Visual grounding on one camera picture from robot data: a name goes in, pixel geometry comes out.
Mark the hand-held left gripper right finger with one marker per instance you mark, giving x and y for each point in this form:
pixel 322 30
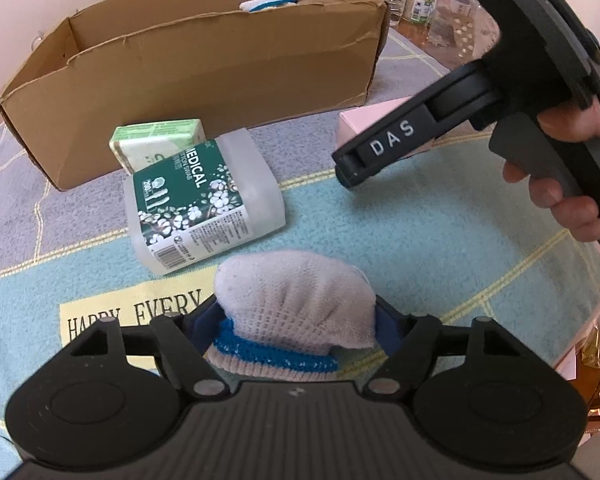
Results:
pixel 387 327

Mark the checked blue table mat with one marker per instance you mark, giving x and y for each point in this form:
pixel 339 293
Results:
pixel 380 240

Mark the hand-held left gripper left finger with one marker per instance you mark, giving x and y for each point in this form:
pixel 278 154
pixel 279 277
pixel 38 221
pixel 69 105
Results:
pixel 172 345

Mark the green lid jar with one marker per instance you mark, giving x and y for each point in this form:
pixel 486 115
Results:
pixel 419 2

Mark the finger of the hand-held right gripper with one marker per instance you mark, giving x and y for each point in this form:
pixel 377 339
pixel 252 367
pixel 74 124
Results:
pixel 395 135

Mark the gold foil packet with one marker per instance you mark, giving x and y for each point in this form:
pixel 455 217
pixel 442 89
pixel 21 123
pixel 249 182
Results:
pixel 597 340

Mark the person's right hand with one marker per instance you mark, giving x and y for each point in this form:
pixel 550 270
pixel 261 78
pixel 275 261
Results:
pixel 575 220

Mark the grey white blue-striped sock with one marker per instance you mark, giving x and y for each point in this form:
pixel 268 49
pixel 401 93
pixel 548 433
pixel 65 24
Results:
pixel 295 300

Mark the green cotton swab box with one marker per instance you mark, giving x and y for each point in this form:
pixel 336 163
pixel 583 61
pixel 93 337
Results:
pixel 195 210

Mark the brown cardboard box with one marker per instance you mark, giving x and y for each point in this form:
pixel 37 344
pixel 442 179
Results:
pixel 205 80

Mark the clear plastic bag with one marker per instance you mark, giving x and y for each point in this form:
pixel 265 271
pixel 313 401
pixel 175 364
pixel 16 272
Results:
pixel 460 25

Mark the small green box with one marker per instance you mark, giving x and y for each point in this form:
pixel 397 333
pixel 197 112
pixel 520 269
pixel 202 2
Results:
pixel 155 135

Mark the pink cardboard box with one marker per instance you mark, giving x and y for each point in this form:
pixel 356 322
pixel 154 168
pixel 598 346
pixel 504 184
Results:
pixel 360 120

